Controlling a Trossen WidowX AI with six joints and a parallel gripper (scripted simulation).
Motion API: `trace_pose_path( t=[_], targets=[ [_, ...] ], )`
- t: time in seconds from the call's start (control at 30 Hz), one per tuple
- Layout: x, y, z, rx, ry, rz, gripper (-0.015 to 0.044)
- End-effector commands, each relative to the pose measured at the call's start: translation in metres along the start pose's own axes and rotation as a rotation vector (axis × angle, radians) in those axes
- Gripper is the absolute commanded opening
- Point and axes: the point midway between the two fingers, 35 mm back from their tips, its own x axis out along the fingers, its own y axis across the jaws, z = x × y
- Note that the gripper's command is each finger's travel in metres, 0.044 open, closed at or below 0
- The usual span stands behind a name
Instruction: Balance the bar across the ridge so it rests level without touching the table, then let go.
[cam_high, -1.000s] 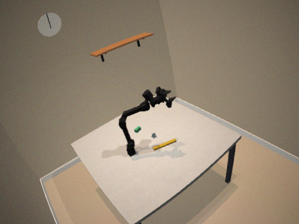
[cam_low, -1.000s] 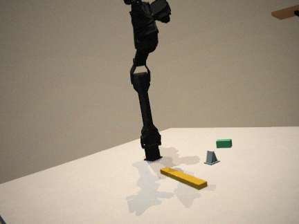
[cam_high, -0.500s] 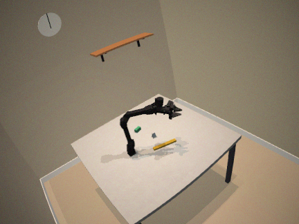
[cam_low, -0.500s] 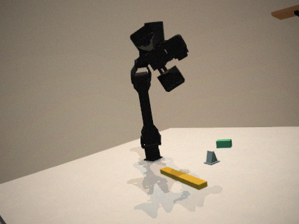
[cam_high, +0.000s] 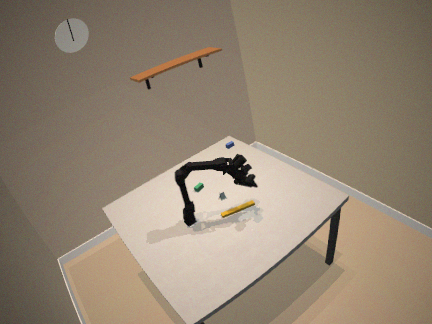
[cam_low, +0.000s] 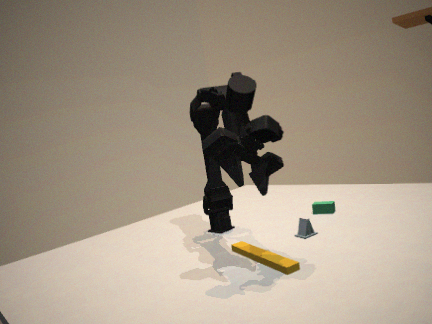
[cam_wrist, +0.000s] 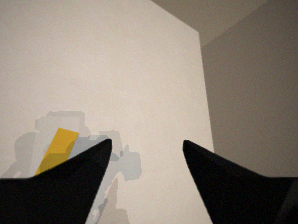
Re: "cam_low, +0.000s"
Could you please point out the yellow bar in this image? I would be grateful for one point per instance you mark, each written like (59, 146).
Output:
(266, 258)

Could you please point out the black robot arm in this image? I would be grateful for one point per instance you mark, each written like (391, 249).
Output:
(235, 99)

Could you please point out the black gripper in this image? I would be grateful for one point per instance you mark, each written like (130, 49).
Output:
(232, 149)

